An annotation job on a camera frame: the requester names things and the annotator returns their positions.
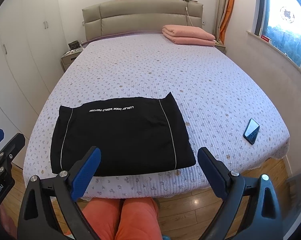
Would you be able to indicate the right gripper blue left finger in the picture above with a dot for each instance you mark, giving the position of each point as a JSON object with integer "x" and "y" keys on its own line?
{"x": 37, "y": 218}

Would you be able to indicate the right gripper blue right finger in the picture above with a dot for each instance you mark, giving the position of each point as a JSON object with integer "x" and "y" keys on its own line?
{"x": 262, "y": 217}

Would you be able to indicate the black hooded jacket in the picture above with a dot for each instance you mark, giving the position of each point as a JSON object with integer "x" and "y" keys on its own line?
{"x": 135, "y": 136}

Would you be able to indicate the person's orange trousers legs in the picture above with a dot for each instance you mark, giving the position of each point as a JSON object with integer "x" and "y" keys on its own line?
{"x": 133, "y": 218}

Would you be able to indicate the black smartphone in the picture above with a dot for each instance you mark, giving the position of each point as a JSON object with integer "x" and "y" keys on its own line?
{"x": 251, "y": 131}

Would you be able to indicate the floral quilted bed cover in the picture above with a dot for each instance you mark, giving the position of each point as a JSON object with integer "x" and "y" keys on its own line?
{"x": 215, "y": 96}

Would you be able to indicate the white wardrobe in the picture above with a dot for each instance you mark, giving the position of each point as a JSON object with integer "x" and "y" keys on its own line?
{"x": 32, "y": 43}

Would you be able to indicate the bedside nightstand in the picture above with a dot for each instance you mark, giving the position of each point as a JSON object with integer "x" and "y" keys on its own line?
{"x": 220, "y": 47}
{"x": 68, "y": 58}

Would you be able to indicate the small dark box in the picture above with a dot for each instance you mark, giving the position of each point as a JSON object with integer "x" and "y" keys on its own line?
{"x": 74, "y": 45}

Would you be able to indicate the right bedside nightstand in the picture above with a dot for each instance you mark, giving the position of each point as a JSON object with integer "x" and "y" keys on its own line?
{"x": 220, "y": 47}

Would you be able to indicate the folded pink blanket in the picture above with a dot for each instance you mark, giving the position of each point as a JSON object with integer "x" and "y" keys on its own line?
{"x": 188, "y": 35}

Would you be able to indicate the orange curtain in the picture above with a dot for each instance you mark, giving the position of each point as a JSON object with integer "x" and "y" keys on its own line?
{"x": 228, "y": 9}

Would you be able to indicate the beige padded headboard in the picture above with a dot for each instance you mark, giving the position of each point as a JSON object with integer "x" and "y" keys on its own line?
{"x": 125, "y": 16}

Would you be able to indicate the window with dark frame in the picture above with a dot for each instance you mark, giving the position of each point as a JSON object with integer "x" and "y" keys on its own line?
{"x": 278, "y": 22}

